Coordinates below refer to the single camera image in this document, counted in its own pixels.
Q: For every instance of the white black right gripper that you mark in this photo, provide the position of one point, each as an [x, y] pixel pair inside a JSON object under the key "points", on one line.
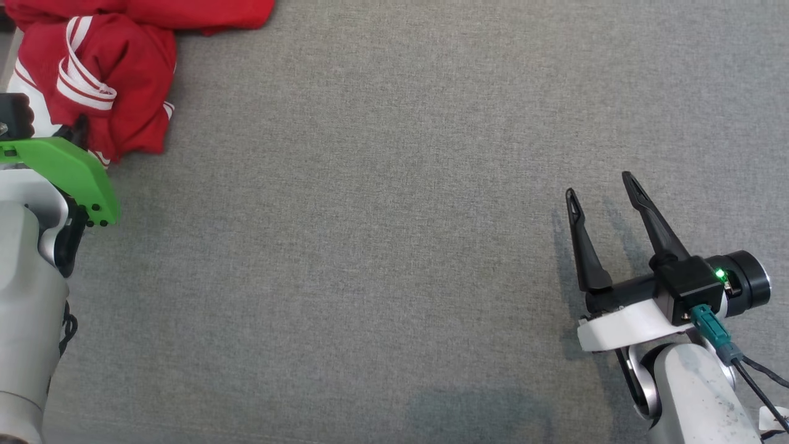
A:
{"points": [[622, 324]]}

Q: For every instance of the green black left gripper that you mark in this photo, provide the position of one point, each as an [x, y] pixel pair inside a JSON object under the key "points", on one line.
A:
{"points": [[61, 163]]}

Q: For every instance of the red garment double white stripes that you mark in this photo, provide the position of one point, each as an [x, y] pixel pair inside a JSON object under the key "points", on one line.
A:
{"points": [[123, 74]]}

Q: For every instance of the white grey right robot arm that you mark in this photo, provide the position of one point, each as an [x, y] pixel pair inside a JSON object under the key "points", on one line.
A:
{"points": [[696, 394]]}

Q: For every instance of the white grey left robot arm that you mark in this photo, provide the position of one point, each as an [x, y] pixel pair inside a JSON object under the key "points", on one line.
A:
{"points": [[24, 296]]}

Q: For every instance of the grey fabric sofa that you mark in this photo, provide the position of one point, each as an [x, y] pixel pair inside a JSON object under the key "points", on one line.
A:
{"points": [[370, 246]]}

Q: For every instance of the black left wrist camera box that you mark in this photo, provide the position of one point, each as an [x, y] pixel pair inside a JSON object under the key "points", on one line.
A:
{"points": [[15, 117]]}

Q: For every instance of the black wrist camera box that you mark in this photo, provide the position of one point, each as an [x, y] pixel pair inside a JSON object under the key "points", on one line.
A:
{"points": [[684, 287], [15, 117]]}

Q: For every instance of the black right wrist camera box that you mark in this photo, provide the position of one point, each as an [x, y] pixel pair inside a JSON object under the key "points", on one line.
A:
{"points": [[684, 287]]}

